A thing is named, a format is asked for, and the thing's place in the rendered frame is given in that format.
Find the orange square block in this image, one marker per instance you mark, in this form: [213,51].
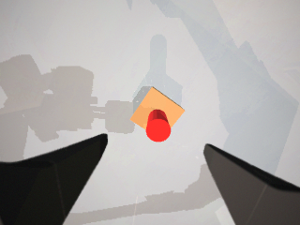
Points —
[155,100]

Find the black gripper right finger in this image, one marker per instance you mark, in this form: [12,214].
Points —
[253,196]

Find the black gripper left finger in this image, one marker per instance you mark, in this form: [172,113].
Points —
[41,190]

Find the red cylinder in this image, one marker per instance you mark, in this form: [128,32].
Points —
[158,128]

